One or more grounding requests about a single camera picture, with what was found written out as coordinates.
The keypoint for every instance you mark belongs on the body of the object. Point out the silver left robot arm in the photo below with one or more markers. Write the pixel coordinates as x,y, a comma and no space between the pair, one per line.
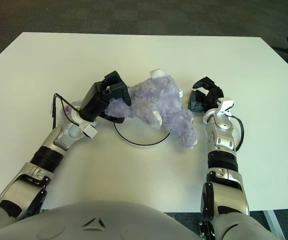
58,136

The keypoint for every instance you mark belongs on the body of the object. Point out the white table leg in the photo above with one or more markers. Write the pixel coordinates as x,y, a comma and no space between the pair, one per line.
272,225

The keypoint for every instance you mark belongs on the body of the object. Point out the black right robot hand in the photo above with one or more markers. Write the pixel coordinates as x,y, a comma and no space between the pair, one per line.
210,96

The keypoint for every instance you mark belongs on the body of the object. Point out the white plate black rim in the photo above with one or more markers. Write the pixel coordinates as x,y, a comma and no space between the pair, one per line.
141,135

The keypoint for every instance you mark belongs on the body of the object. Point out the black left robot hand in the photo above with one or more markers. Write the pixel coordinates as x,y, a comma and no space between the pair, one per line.
93,102

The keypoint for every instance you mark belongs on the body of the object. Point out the grey robot torso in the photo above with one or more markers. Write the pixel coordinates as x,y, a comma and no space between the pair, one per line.
103,222

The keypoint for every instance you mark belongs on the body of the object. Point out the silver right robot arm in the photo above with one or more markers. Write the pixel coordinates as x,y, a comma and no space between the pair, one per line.
221,140

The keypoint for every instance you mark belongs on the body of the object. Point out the purple plush rabbit doll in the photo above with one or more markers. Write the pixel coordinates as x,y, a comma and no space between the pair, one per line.
158,100

